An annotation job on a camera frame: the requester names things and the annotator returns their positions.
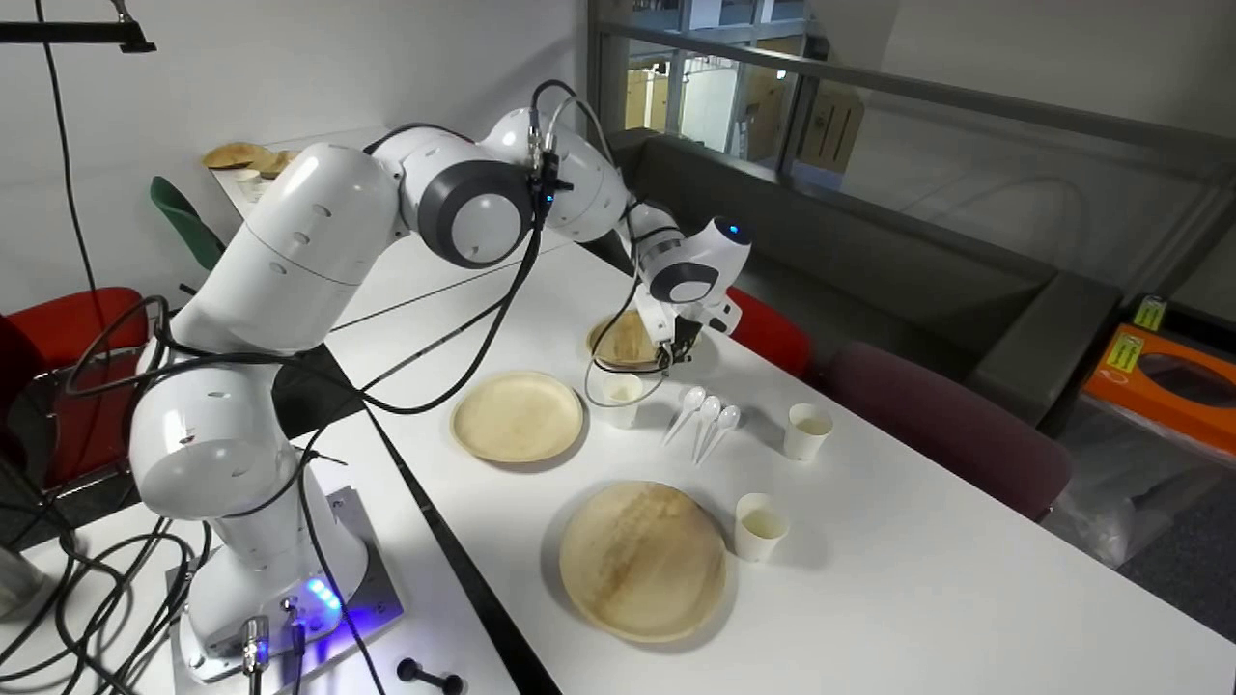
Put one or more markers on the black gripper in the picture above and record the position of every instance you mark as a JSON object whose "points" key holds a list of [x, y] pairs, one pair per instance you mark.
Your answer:
{"points": [[684, 322]]}

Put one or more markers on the small wooden plate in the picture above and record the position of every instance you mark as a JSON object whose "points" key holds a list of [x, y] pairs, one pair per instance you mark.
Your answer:
{"points": [[622, 345]]}

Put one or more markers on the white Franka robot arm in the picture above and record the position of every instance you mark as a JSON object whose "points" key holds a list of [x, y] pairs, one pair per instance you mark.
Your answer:
{"points": [[309, 243]]}

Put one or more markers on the medium pale wooden plate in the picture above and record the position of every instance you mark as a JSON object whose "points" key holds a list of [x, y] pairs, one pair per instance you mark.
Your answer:
{"points": [[519, 423]]}

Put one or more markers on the large wooden plate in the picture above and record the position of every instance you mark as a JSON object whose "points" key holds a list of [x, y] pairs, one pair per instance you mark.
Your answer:
{"points": [[641, 562]]}

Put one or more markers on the spare wooden plate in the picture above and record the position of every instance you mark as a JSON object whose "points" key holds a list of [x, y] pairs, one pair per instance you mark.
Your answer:
{"points": [[277, 162]]}

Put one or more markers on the white plastic spoon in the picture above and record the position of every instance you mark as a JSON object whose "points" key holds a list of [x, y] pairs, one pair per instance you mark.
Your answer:
{"points": [[725, 425], [684, 410], [710, 423]]}

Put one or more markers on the small white paper cup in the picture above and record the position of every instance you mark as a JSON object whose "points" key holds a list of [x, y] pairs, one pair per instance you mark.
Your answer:
{"points": [[759, 527], [806, 434], [622, 404]]}

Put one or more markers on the red upholstered chair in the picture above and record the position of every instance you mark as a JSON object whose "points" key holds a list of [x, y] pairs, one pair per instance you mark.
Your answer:
{"points": [[771, 336]]}

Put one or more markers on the dark grey sofa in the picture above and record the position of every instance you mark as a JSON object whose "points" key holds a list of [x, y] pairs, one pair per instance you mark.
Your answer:
{"points": [[851, 255]]}

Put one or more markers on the yellow sign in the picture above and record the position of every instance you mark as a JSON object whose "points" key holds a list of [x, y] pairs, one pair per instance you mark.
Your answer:
{"points": [[833, 128]]}

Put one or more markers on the maroon upholstered chair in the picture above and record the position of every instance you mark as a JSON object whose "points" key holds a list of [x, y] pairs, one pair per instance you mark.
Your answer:
{"points": [[949, 430]]}

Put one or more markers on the grey metal railing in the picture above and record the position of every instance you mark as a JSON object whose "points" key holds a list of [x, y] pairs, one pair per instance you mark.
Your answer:
{"points": [[980, 104]]}

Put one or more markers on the small black dumbbell-shaped tool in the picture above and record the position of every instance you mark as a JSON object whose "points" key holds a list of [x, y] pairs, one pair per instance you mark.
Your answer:
{"points": [[431, 673]]}

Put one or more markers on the yellow green tag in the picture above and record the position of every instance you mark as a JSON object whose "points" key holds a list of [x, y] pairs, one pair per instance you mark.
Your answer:
{"points": [[1150, 314]]}

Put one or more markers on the orange box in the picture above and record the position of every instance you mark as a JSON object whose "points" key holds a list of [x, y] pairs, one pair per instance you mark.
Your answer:
{"points": [[1159, 391]]}

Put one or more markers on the stacked wooden plates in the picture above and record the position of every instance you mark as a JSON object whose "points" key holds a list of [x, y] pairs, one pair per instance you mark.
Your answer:
{"points": [[232, 154]]}

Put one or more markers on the green chair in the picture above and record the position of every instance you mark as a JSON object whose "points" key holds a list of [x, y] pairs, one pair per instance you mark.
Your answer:
{"points": [[180, 216]]}

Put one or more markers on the black overhead bar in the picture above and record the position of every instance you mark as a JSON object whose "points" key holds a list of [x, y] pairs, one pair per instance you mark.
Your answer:
{"points": [[80, 31]]}

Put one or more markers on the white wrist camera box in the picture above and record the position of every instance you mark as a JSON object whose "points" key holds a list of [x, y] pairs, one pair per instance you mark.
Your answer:
{"points": [[654, 314]]}

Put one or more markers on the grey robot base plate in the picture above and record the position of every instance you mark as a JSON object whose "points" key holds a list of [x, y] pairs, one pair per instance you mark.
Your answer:
{"points": [[363, 542]]}

